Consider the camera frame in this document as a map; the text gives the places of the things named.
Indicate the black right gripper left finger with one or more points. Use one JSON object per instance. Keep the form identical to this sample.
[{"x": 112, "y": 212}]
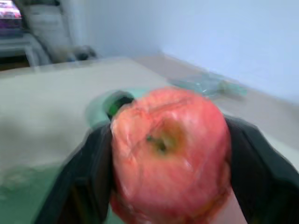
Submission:
[{"x": 81, "y": 177}]

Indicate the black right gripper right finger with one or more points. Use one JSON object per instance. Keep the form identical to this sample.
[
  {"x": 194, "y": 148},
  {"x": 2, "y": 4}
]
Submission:
[{"x": 261, "y": 177}]

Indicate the red apple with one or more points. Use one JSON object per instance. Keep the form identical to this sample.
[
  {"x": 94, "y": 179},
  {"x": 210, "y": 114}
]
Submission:
[{"x": 170, "y": 156}]

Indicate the dark green vegetable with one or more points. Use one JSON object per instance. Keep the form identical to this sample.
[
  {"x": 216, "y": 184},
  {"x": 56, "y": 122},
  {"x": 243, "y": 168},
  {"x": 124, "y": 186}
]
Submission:
[{"x": 117, "y": 102}]

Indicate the clear plastic bag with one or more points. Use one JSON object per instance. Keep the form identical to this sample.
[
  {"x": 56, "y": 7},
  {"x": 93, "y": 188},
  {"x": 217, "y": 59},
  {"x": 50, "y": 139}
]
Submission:
[{"x": 210, "y": 86}]

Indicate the white side table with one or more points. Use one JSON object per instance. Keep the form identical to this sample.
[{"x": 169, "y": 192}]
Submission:
[{"x": 17, "y": 46}]

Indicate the white chair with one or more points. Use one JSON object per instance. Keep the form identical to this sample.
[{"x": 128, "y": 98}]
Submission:
[{"x": 51, "y": 30}]

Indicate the colourful box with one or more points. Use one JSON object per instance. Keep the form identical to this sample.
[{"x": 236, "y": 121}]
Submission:
[{"x": 9, "y": 14}]

